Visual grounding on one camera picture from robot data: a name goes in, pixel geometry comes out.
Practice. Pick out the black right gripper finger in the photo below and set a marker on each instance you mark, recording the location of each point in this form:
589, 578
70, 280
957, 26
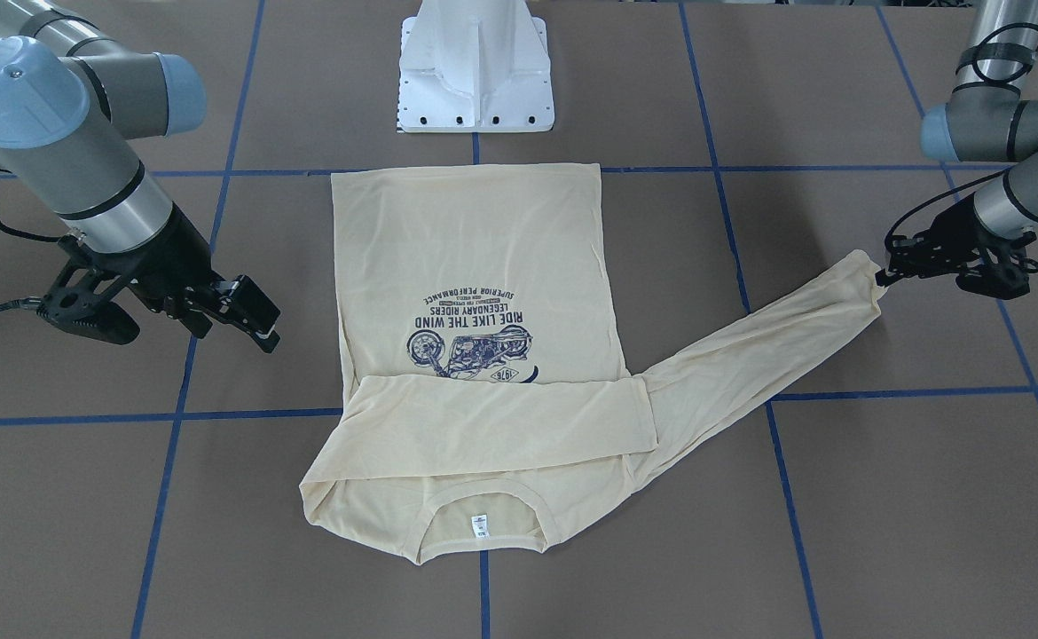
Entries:
241, 290
235, 327

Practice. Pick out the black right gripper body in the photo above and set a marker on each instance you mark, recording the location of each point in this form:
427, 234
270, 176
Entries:
175, 255

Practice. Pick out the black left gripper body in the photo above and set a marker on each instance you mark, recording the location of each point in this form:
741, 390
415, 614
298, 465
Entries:
955, 234

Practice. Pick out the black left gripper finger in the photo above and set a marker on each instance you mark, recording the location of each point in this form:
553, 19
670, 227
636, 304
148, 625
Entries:
885, 278
894, 263

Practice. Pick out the cream long sleeve shirt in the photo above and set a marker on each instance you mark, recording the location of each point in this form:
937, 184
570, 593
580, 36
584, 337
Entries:
486, 399

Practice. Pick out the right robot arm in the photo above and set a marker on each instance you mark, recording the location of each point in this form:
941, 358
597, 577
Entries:
71, 100

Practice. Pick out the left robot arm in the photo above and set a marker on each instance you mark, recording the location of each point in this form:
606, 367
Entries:
991, 116

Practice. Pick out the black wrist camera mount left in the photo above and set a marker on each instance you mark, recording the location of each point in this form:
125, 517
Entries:
1003, 269

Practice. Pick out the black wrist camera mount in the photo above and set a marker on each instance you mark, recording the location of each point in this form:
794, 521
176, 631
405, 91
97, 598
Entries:
80, 300
1003, 269

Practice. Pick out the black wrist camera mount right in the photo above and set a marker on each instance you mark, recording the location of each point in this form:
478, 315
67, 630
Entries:
80, 300

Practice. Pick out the white camera stand pillar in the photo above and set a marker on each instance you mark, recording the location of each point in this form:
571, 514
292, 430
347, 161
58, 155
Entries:
474, 67

